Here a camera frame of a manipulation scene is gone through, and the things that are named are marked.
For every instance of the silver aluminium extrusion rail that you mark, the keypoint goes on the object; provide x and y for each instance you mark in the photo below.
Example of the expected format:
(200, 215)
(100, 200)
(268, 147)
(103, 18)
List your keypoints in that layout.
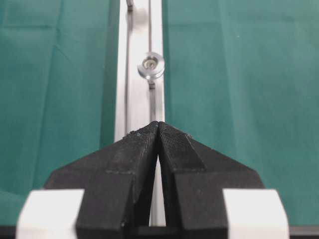
(140, 31)

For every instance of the green table cloth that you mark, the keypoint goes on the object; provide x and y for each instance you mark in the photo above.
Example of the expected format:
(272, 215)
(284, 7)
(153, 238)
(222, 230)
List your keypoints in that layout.
(241, 76)

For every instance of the near silver pulley shaft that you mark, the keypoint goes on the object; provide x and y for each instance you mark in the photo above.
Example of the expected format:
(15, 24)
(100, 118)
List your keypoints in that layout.
(151, 67)

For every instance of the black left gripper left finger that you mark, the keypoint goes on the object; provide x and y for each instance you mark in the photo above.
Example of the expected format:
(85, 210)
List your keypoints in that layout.
(118, 182)

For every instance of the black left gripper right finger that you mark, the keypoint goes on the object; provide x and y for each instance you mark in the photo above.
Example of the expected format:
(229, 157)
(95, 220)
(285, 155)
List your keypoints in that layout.
(193, 177)

